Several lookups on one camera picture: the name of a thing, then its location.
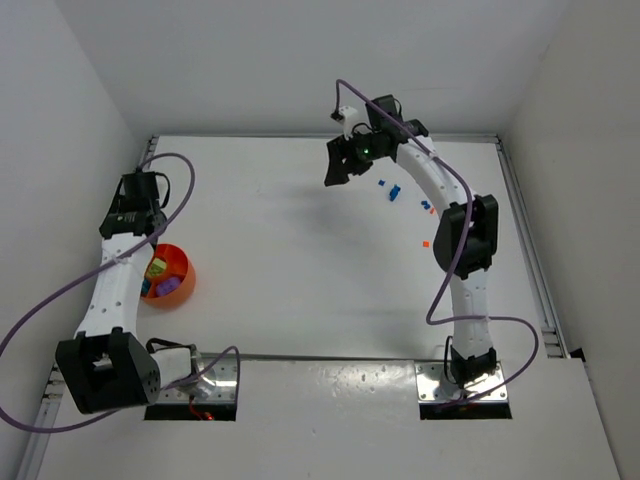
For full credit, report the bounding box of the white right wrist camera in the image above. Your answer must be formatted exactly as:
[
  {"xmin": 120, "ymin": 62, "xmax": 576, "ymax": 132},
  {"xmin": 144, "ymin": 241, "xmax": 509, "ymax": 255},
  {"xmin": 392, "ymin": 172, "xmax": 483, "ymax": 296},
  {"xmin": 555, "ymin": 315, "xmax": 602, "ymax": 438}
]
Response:
[{"xmin": 332, "ymin": 105, "xmax": 359, "ymax": 140}]

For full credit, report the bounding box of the green lego brick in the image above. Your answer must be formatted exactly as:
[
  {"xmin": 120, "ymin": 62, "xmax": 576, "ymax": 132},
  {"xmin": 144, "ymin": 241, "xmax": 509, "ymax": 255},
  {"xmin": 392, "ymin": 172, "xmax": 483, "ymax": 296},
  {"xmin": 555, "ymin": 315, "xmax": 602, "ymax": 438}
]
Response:
[{"xmin": 145, "ymin": 257, "xmax": 167, "ymax": 279}]

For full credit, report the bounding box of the aluminium frame rail left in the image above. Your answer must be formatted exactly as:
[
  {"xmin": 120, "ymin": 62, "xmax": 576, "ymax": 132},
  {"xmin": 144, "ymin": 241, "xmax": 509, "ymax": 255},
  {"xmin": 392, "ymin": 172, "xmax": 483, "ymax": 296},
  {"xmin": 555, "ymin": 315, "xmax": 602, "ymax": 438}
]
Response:
[{"xmin": 14, "ymin": 134, "xmax": 160, "ymax": 480}]

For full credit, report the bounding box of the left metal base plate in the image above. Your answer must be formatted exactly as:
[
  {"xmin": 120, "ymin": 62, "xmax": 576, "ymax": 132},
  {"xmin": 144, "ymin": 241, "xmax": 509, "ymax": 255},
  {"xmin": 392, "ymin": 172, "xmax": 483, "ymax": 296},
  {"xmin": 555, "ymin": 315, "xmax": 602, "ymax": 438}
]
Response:
[{"xmin": 155, "ymin": 350, "xmax": 238, "ymax": 407}]

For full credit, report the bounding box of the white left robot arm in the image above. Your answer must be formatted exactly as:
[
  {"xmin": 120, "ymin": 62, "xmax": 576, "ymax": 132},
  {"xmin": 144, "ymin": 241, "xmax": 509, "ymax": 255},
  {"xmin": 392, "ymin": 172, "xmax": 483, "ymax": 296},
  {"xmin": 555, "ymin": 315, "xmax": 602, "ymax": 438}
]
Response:
[{"xmin": 55, "ymin": 171, "xmax": 199, "ymax": 414}]

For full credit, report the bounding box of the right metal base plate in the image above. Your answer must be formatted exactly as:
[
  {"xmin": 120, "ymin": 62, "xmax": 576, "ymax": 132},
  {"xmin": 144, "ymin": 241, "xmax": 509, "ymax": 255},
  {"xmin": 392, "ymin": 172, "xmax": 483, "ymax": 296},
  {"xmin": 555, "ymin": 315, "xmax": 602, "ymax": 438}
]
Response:
[{"xmin": 414, "ymin": 360, "xmax": 509, "ymax": 404}]

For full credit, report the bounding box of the aluminium frame rail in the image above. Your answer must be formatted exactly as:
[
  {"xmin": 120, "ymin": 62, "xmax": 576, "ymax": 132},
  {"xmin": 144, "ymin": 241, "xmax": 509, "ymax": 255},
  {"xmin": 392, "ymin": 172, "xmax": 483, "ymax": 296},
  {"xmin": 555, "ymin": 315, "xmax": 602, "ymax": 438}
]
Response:
[
  {"xmin": 496, "ymin": 137, "xmax": 570, "ymax": 358},
  {"xmin": 14, "ymin": 134, "xmax": 160, "ymax": 480}
]

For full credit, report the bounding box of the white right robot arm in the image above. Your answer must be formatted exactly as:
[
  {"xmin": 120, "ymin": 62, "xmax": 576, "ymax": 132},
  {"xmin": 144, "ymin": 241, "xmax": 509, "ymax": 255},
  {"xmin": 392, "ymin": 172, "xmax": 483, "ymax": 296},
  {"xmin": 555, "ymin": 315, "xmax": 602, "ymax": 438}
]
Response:
[{"xmin": 324, "ymin": 95, "xmax": 499, "ymax": 387}]

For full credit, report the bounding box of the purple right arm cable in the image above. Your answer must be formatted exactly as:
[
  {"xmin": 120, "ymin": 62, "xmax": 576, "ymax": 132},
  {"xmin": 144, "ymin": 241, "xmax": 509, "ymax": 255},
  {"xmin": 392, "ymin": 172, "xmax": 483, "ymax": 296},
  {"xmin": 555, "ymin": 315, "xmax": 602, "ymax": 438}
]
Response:
[{"xmin": 330, "ymin": 78, "xmax": 540, "ymax": 404}]

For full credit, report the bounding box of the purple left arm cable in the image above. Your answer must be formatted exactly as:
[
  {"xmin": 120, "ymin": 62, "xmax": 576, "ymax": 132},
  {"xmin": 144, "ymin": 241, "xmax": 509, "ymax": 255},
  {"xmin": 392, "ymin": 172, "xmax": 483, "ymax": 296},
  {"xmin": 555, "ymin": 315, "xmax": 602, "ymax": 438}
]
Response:
[{"xmin": 0, "ymin": 152, "xmax": 240, "ymax": 434}]

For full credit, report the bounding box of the aluminium frame rail right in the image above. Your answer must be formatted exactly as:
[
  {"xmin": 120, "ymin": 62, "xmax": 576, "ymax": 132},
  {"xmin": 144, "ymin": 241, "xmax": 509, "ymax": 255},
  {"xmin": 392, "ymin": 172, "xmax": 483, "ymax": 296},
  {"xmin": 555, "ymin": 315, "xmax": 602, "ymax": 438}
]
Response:
[{"xmin": 496, "ymin": 137, "xmax": 570, "ymax": 358}]

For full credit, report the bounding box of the orange divided round container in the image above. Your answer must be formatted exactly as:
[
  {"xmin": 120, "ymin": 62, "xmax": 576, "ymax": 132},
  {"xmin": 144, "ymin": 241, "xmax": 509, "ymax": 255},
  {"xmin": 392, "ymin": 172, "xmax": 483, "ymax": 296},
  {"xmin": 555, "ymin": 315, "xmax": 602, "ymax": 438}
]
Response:
[{"xmin": 140, "ymin": 243, "xmax": 196, "ymax": 310}]

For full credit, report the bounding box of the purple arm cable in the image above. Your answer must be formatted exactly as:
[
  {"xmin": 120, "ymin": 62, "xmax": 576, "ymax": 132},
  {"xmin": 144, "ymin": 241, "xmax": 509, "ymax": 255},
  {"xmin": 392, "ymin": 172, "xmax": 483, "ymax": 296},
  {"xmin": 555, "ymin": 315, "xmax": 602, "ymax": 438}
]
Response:
[
  {"xmin": 0, "ymin": 152, "xmax": 240, "ymax": 434},
  {"xmin": 330, "ymin": 78, "xmax": 540, "ymax": 404}
]

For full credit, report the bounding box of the metal base plate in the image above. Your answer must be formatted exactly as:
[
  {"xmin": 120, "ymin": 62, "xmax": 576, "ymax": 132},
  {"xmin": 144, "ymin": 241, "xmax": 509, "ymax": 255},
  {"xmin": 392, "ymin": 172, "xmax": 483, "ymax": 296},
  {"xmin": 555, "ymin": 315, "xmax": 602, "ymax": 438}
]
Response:
[
  {"xmin": 155, "ymin": 350, "xmax": 238, "ymax": 407},
  {"xmin": 414, "ymin": 360, "xmax": 509, "ymax": 404}
]

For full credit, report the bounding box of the blue lego figure piece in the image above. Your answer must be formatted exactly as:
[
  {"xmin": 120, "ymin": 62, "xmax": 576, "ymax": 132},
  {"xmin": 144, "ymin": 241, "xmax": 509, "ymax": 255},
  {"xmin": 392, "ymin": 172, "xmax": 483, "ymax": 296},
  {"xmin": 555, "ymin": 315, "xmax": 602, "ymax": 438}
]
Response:
[{"xmin": 388, "ymin": 185, "xmax": 401, "ymax": 202}]

